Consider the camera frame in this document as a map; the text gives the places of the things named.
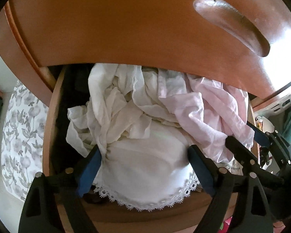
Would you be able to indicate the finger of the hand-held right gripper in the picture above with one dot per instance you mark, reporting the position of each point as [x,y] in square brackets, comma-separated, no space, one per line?
[259,134]
[242,154]

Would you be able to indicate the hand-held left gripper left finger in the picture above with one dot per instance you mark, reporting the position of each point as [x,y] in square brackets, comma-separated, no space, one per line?
[89,170]

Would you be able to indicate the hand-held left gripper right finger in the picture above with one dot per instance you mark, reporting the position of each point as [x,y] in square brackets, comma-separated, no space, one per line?
[201,170]

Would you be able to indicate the pink garment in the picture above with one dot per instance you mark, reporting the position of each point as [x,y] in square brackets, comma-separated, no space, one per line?
[208,116]

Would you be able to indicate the white lace-trimmed underwear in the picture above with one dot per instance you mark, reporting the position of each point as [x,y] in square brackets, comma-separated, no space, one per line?
[145,165]

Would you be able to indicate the cream crinkled garment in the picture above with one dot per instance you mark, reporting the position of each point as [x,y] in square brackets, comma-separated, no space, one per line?
[111,106]

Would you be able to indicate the grey floral bed sheet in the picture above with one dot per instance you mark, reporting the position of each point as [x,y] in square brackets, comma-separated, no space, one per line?
[21,138]

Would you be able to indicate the wooden nightstand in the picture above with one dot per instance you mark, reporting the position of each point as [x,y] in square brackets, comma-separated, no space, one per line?
[24,45]

